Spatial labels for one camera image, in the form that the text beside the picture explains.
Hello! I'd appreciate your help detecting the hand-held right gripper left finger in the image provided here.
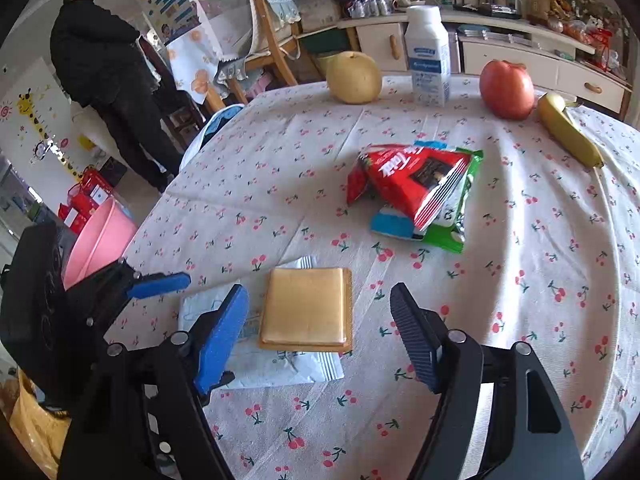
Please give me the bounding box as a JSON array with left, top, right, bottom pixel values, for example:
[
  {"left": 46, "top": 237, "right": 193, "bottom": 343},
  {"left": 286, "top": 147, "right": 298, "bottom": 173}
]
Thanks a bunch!
[{"left": 57, "top": 284, "right": 250, "bottom": 480}]

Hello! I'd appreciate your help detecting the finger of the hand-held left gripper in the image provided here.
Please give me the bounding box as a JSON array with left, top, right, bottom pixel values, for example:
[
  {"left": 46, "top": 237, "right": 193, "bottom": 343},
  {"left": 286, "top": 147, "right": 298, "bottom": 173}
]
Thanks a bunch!
[{"left": 99, "top": 271, "right": 192, "bottom": 322}]

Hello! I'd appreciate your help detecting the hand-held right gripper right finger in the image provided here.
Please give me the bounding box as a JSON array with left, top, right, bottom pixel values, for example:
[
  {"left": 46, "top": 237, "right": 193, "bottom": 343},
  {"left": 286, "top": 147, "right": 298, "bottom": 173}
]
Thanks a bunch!
[{"left": 390, "top": 282, "right": 586, "bottom": 480}]

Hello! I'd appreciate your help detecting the pink plastic basin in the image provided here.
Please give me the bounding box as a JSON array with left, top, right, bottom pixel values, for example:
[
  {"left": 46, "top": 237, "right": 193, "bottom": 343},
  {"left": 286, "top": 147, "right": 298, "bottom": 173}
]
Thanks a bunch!
[{"left": 62, "top": 197, "right": 139, "bottom": 291}]

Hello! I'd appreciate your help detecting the white crimped packet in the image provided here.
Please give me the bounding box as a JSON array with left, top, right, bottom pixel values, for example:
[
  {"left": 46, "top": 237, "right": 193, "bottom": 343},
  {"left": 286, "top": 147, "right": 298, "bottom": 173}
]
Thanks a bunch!
[{"left": 179, "top": 256, "right": 346, "bottom": 390}]

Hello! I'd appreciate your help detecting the gold packet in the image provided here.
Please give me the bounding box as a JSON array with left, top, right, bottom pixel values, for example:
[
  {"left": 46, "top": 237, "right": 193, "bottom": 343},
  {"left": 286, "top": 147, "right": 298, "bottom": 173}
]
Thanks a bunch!
[{"left": 257, "top": 266, "right": 354, "bottom": 352}]

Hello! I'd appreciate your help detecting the blue white wrapper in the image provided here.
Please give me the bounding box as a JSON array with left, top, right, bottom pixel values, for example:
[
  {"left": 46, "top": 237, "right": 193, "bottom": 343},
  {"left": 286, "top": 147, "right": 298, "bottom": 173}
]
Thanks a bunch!
[{"left": 371, "top": 204, "right": 426, "bottom": 242}]

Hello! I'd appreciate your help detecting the green white snack packet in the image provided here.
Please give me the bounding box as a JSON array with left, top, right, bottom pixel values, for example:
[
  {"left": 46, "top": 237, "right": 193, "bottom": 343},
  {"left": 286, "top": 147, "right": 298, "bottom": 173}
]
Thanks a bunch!
[{"left": 419, "top": 141, "right": 484, "bottom": 254}]

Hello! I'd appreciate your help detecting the large red snack packet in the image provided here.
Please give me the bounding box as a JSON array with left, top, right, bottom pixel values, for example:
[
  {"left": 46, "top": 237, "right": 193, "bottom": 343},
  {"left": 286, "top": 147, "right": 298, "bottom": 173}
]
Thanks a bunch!
[{"left": 346, "top": 142, "right": 473, "bottom": 232}]

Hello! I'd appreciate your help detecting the person's left forearm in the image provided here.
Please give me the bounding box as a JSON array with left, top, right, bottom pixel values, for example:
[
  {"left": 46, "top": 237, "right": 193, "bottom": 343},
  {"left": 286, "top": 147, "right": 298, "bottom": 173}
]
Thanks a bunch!
[{"left": 9, "top": 369, "right": 72, "bottom": 479}]

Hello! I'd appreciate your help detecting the cherry print tablecloth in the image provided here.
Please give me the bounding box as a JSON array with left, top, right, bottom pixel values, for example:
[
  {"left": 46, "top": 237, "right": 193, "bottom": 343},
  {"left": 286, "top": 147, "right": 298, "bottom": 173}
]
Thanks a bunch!
[{"left": 106, "top": 77, "right": 640, "bottom": 480}]

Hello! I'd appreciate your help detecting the red gift box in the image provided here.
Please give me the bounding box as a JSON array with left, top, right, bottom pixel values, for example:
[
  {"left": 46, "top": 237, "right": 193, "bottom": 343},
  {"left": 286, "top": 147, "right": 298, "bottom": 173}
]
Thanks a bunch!
[{"left": 56, "top": 166, "right": 115, "bottom": 234}]

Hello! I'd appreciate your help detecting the blue white bag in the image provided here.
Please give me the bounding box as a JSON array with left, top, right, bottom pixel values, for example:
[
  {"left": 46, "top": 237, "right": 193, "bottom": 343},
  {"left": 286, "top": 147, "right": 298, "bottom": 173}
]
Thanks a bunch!
[{"left": 179, "top": 104, "right": 247, "bottom": 167}]

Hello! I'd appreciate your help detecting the dark wooden chair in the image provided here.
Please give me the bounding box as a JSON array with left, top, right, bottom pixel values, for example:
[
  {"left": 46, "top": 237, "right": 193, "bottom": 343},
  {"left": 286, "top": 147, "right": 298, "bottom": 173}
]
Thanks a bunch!
[{"left": 137, "top": 35, "right": 207, "bottom": 137}]

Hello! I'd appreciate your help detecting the orange print white cloth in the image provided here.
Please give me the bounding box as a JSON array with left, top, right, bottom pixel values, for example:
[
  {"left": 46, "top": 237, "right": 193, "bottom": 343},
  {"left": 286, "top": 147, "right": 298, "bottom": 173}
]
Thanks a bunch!
[{"left": 166, "top": 27, "right": 222, "bottom": 107}]

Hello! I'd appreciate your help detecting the light wooden chair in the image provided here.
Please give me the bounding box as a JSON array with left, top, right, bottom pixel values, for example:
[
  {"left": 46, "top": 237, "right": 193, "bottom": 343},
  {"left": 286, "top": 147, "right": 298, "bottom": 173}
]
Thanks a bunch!
[{"left": 204, "top": 0, "right": 302, "bottom": 112}]

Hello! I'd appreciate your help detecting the yellow banana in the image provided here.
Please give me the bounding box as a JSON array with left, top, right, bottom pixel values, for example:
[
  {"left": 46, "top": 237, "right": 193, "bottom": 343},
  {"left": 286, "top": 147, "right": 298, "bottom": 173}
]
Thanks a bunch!
[{"left": 537, "top": 91, "right": 606, "bottom": 169}]

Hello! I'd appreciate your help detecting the red apple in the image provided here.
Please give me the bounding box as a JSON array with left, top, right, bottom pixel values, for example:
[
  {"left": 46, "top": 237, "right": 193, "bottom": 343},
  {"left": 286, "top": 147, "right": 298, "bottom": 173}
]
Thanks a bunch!
[{"left": 479, "top": 59, "right": 536, "bottom": 121}]

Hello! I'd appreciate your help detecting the yellow pear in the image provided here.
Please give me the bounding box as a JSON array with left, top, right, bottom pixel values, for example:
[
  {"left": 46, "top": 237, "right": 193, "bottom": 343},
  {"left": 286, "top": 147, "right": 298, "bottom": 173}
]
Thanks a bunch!
[{"left": 326, "top": 51, "right": 383, "bottom": 105}]

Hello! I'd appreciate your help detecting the white milk bottle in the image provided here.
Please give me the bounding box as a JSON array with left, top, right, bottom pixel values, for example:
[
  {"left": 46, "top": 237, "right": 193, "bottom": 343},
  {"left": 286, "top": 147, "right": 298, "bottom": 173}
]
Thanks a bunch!
[{"left": 404, "top": 5, "right": 451, "bottom": 107}]

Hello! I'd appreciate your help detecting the white television cabinet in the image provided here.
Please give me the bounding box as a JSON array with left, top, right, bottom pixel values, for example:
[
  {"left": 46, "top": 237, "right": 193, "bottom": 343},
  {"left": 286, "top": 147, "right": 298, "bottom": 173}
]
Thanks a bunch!
[{"left": 339, "top": 7, "right": 633, "bottom": 117}]

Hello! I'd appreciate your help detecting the beige cardboard box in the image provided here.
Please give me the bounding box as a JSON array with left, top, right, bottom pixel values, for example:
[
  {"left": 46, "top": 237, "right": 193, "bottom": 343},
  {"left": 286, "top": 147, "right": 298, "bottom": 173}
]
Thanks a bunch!
[{"left": 294, "top": 0, "right": 344, "bottom": 32}]

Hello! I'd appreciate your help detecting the pack of small bottles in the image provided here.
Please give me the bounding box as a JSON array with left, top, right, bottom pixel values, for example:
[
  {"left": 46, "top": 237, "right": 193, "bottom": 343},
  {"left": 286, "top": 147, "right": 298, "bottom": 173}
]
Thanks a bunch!
[{"left": 347, "top": 0, "right": 397, "bottom": 19}]

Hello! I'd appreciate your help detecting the black tray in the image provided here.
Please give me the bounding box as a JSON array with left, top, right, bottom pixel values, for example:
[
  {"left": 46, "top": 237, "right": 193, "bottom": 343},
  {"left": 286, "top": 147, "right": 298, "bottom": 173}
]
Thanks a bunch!
[{"left": 452, "top": 2, "right": 527, "bottom": 21}]

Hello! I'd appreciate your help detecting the red gift bag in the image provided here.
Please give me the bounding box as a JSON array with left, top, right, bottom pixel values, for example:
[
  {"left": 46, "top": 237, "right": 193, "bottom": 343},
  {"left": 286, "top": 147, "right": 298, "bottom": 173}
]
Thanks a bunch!
[{"left": 586, "top": 27, "right": 614, "bottom": 69}]

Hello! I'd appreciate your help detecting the bag of oranges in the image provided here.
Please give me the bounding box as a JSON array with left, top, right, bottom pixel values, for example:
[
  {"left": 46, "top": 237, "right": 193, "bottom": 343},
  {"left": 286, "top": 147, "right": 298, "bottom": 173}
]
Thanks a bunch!
[{"left": 546, "top": 16, "right": 597, "bottom": 44}]

